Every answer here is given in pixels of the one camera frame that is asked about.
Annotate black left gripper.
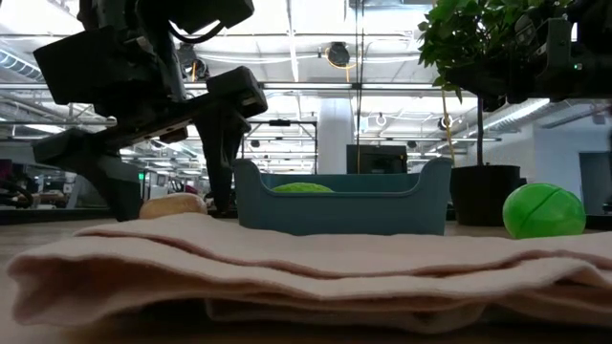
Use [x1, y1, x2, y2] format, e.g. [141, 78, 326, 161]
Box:
[32, 24, 269, 223]

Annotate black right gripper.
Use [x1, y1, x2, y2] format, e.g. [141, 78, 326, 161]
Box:
[444, 0, 612, 114]

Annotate textured lime green fruit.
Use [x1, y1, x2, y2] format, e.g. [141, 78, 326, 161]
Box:
[272, 182, 335, 194]

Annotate smooth green plastic ball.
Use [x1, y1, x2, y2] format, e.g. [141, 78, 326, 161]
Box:
[502, 183, 587, 241]

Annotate teal plastic container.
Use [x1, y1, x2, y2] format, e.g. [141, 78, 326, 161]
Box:
[232, 157, 453, 237]

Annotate green leafy potted plant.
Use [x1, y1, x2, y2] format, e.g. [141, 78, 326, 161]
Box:
[418, 0, 551, 167]

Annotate black plant pot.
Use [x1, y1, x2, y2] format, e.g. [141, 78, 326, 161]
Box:
[451, 164, 527, 226]

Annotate long ceiling light bar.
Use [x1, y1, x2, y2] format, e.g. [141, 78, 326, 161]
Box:
[184, 81, 479, 92]

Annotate white column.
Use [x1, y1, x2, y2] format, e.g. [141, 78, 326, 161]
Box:
[317, 97, 356, 176]

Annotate folded beige cloth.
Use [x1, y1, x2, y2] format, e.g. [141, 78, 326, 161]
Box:
[5, 212, 612, 335]

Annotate silver ventilation duct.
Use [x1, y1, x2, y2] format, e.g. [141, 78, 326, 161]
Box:
[482, 97, 551, 135]

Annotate yellow cable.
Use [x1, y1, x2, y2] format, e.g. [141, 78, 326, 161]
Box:
[440, 90, 455, 158]

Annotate black ceiling cable reel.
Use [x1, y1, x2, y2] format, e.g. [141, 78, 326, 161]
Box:
[177, 42, 210, 81]
[326, 41, 352, 68]

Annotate black background rig frame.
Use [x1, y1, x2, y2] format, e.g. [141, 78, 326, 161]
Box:
[241, 118, 318, 176]

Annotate black hanging power cable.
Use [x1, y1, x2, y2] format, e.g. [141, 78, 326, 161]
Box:
[354, 0, 365, 174]

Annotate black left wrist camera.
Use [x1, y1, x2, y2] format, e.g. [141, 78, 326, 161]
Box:
[138, 0, 255, 35]

